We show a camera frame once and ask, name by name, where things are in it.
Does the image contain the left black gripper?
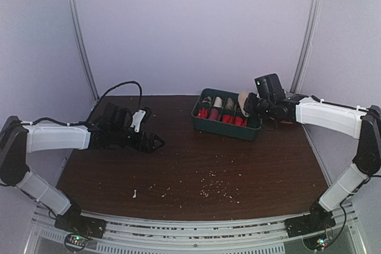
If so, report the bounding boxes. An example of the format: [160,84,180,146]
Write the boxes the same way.
[110,126,165,153]

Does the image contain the beige striped sock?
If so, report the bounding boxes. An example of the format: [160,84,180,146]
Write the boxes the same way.
[238,91,249,117]

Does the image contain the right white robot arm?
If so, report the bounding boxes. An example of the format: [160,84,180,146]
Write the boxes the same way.
[238,74,380,231]

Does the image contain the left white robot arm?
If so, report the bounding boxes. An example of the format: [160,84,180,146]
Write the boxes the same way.
[1,103,165,233]

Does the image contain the red socks in box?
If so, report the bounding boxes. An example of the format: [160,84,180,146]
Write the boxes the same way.
[196,108,247,127]

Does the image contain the green divided storage box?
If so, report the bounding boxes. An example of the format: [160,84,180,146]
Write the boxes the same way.
[192,88,261,141]

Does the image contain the cream rolled sock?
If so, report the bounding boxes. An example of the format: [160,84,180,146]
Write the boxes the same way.
[213,96,223,108]

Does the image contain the maroon rolled sock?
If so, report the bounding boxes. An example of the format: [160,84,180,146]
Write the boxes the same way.
[208,108,220,121]

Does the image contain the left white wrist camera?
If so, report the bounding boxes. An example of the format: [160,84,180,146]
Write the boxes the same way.
[130,109,146,133]

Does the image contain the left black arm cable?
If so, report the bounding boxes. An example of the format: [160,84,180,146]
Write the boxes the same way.
[93,80,143,115]

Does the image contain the right aluminium corner post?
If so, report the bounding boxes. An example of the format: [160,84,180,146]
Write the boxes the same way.
[290,0,321,93]

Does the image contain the aluminium corner post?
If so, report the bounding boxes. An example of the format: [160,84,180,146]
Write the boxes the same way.
[68,0,99,101]
[290,0,321,93]

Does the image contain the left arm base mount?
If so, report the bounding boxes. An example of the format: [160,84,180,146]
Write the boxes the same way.
[54,216,107,239]

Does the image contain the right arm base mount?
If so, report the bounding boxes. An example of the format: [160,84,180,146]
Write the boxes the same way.
[284,214,336,238]

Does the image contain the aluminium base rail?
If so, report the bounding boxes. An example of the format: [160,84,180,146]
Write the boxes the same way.
[22,203,370,253]

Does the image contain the left aluminium corner post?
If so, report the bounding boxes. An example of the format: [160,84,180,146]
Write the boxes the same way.
[68,0,99,101]

